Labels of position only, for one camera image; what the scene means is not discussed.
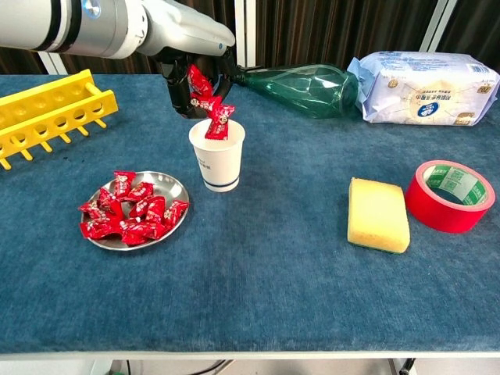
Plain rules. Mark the green plastic bottle black cap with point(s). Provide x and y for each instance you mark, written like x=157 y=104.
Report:
x=312 y=93

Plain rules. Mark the white blue wet wipes pack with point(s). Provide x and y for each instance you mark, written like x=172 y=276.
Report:
x=422 y=93

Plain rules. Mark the black pleated curtain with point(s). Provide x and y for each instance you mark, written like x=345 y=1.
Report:
x=117 y=64
x=15 y=64
x=332 y=31
x=476 y=27

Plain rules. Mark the metal bowl of red candies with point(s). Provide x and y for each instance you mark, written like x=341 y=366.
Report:
x=168 y=185

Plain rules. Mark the yellow sponge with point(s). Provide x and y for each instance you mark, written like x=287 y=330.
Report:
x=377 y=215

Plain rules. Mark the white frame post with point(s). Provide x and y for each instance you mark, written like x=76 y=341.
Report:
x=52 y=64
x=438 y=23
x=242 y=31

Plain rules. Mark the yellow plastic tube rack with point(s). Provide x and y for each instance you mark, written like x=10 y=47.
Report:
x=111 y=102

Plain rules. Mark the blue table cloth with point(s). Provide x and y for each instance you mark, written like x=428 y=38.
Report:
x=273 y=273

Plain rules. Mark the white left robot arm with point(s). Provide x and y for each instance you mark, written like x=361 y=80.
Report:
x=78 y=27

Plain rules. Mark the red tape roll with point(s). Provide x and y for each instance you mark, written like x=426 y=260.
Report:
x=437 y=215

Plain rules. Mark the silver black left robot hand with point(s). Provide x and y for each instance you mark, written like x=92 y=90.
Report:
x=187 y=31

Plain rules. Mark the white paper cup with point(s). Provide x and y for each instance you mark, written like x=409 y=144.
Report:
x=218 y=168

